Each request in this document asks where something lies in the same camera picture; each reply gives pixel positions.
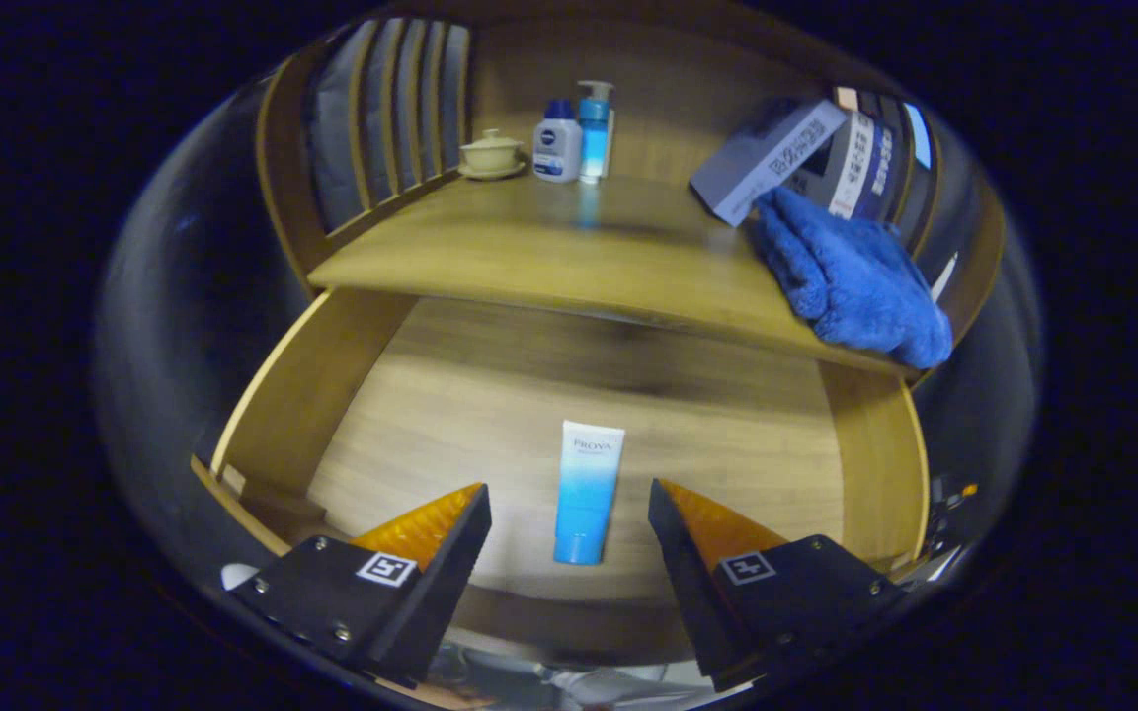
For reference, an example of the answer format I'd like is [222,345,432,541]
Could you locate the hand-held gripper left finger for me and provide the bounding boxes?
[233,482,493,690]

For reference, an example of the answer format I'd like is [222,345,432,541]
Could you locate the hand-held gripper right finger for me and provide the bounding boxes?
[648,479,911,692]

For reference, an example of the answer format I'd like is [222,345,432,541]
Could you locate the blue white cosmetic tube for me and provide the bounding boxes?
[553,420,626,566]

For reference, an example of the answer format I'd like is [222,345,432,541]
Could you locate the wooden drawer with black knob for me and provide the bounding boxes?
[192,286,931,663]

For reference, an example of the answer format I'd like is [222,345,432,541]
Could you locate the wooden countertop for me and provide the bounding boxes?
[307,173,926,381]

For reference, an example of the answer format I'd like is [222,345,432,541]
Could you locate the black device with orange tip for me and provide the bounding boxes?
[930,479,980,554]

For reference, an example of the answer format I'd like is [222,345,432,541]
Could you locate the blue folded towel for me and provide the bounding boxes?
[749,188,955,370]

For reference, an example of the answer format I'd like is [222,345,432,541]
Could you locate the black backdrop cloth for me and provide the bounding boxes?
[95,20,1044,554]

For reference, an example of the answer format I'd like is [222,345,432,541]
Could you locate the grey leaning book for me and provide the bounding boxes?
[690,99,849,228]

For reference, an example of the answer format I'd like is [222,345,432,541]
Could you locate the beige lidded teacup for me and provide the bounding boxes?
[458,128,527,181]

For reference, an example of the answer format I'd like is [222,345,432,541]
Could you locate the dark blue spine book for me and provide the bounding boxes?
[860,123,901,226]

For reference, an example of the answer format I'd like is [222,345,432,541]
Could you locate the white lotion bottle blue cap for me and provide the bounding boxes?
[532,99,583,184]

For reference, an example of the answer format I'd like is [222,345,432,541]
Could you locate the blue pump bottle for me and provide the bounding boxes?
[577,80,616,185]

